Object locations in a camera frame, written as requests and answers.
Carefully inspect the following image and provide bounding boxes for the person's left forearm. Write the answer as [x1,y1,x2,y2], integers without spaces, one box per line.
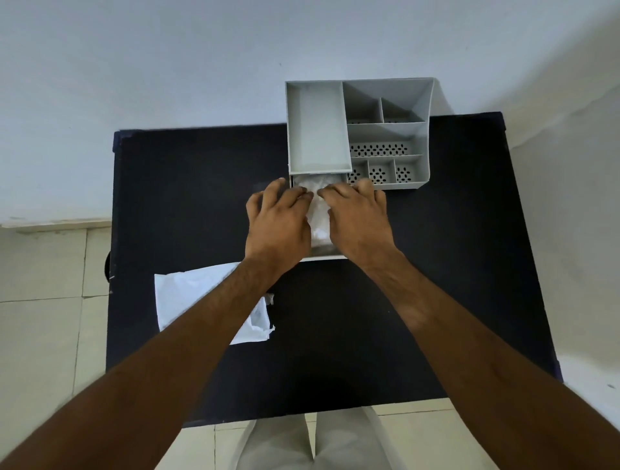
[0,258,287,470]

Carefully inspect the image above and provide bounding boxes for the person's light grey trousers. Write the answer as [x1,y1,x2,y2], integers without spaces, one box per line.
[232,406,408,470]

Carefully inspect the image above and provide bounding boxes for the white flat plastic bag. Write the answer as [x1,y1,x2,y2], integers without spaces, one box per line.
[154,262,276,346]

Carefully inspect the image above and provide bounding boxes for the clear plastic bag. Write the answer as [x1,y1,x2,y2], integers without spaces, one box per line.
[294,175,347,249]

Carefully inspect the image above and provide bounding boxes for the grey organizer drawer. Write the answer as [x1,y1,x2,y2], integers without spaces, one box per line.
[290,173,350,262]

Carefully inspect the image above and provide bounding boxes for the grey plastic desk organizer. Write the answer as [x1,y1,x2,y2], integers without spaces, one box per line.
[285,77,435,190]

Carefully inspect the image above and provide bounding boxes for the person's left hand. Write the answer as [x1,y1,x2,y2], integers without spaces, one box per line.
[244,178,315,278]

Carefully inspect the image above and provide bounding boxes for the person's right hand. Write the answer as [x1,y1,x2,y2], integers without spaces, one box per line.
[317,179,404,272]

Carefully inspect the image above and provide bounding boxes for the person's right forearm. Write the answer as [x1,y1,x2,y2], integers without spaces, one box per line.
[361,248,620,470]

